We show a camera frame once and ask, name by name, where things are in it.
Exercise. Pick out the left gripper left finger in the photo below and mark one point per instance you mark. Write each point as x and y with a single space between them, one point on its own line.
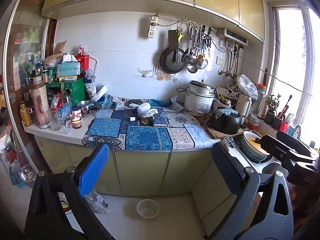
90 168

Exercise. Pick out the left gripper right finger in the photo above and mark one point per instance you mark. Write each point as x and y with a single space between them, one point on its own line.
240 182

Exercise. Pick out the dark glass bottle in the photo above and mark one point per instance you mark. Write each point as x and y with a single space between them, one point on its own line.
151 120

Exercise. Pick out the clear plastic dome lid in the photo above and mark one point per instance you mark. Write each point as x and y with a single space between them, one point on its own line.
165 115

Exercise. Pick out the white plastic trash bucket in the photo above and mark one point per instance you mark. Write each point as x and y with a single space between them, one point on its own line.
148 208

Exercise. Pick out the clear plastic bag pile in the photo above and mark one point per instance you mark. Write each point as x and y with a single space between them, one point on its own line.
96 202

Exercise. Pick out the green bowl yellow lid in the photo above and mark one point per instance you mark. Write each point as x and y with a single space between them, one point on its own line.
251 147

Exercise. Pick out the black pot with cloth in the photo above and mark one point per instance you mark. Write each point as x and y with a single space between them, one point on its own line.
225 120

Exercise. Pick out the potted green plant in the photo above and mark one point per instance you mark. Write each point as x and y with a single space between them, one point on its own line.
272 102

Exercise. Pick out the patterned blue patchwork cloth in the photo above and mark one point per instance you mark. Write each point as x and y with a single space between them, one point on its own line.
117 124

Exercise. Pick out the white rice cooker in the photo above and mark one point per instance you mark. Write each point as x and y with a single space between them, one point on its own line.
199 98

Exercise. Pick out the white kettle with bag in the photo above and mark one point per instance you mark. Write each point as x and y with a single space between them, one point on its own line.
247 93

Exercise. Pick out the green metal box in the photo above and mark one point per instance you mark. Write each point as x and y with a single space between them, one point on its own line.
75 89

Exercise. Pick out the pink thermos flask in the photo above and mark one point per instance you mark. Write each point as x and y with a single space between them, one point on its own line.
38 93

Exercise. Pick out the red tin can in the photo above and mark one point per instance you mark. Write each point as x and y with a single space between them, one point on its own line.
82 57

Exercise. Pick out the black wok hanging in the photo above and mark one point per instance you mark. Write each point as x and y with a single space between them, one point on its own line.
168 61

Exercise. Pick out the upper yellow cabinets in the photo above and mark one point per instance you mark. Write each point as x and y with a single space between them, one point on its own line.
244 17

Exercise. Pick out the white power strip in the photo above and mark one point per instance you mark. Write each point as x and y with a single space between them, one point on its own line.
152 26

